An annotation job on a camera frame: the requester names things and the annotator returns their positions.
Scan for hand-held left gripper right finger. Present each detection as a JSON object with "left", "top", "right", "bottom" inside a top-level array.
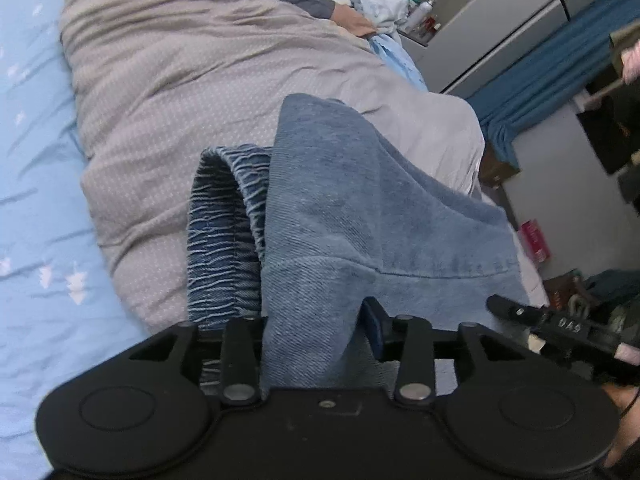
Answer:
[{"left": 361, "top": 296, "right": 528, "bottom": 405}]

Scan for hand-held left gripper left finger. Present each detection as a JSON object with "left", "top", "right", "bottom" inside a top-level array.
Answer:
[{"left": 128, "top": 316, "right": 263, "bottom": 407}]

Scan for group of small bottles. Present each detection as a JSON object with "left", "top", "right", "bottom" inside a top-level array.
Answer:
[{"left": 372, "top": 0, "right": 444, "bottom": 41}]

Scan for blue denim pants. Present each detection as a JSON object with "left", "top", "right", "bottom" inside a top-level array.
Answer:
[{"left": 187, "top": 92, "right": 527, "bottom": 397}]

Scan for blue curtain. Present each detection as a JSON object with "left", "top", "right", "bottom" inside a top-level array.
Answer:
[{"left": 469, "top": 0, "right": 640, "bottom": 162}]

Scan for dark hanging clothes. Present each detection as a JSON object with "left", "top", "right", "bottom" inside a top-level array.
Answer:
[{"left": 575, "top": 25, "right": 640, "bottom": 204}]

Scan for red box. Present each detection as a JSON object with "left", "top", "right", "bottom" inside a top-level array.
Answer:
[{"left": 517, "top": 218, "right": 551, "bottom": 264}]

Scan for pink cloth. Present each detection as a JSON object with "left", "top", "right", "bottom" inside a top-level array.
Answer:
[{"left": 621, "top": 40, "right": 640, "bottom": 86}]

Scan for teal cloth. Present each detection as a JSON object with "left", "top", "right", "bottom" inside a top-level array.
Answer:
[{"left": 587, "top": 269, "right": 640, "bottom": 307}]

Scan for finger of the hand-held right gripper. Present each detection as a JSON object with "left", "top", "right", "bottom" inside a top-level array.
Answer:
[{"left": 485, "top": 293, "right": 544, "bottom": 332}]

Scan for grey patchwork quilt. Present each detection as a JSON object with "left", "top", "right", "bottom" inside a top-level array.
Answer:
[{"left": 58, "top": 0, "right": 549, "bottom": 334}]

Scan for white spray can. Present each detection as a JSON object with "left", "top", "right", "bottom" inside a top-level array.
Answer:
[{"left": 407, "top": 0, "right": 436, "bottom": 31}]

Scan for light blue crumpled cloth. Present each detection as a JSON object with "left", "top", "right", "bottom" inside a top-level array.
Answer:
[{"left": 294, "top": 0, "right": 429, "bottom": 92}]

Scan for brown box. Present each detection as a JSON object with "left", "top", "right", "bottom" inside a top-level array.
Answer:
[{"left": 477, "top": 137, "right": 521, "bottom": 189}]

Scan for person's right forearm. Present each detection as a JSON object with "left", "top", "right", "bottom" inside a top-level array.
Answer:
[{"left": 602, "top": 382, "right": 640, "bottom": 469}]

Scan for grey white wardrobe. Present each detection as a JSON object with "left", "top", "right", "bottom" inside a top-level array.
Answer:
[{"left": 400, "top": 0, "right": 640, "bottom": 96}]

